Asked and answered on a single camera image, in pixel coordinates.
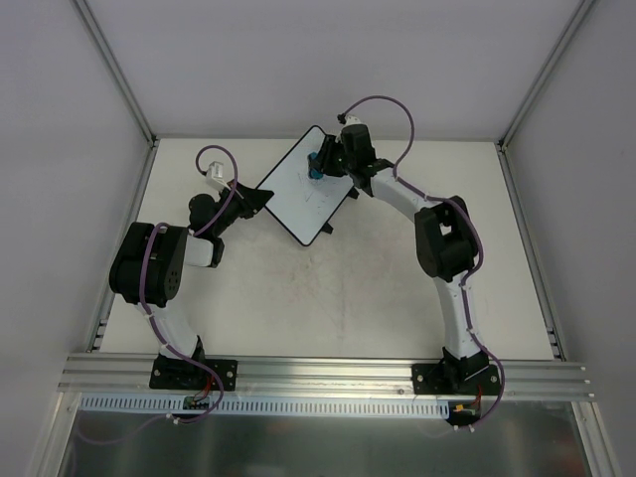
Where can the aluminium mounting rail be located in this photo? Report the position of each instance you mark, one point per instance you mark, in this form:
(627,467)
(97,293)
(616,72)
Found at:
(325,378)

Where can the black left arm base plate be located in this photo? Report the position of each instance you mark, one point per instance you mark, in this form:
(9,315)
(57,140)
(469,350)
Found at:
(178,375)

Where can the black whiteboard foot clip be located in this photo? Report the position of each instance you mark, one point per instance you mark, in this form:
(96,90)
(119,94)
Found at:
(354,193)
(327,229)

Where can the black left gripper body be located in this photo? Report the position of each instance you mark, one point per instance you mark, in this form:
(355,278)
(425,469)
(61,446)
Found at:
(242,200)

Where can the right aluminium frame post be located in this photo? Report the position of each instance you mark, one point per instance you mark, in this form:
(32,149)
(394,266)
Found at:
(563,42)

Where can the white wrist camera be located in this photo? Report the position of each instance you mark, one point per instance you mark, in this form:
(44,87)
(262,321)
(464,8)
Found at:
(214,176)
(346,119)

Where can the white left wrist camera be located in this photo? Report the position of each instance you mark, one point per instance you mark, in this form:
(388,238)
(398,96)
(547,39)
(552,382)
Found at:
(214,176)

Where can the aluminium frame post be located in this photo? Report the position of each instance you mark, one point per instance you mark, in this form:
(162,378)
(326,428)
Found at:
(113,67)
(563,42)

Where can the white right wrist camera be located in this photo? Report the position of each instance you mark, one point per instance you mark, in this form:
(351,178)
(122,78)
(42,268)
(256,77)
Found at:
(346,119)

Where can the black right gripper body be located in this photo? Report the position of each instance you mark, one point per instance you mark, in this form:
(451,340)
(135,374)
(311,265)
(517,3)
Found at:
(327,158)

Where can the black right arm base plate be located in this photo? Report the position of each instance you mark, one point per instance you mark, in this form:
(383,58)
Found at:
(442,379)

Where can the white slotted cable duct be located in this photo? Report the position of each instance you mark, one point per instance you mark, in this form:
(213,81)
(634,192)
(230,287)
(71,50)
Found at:
(278,406)

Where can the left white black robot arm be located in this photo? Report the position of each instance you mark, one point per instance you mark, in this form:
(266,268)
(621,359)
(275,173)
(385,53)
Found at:
(148,267)

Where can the white whiteboard with black frame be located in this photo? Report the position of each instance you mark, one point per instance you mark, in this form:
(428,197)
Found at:
(302,205)

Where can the left aluminium frame post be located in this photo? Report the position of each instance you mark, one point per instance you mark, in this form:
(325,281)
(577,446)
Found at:
(113,67)

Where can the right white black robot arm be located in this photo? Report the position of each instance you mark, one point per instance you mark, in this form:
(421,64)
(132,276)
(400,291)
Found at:
(446,245)

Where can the blue bone-shaped whiteboard eraser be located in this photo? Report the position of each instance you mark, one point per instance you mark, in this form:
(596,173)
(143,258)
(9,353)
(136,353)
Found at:
(314,171)

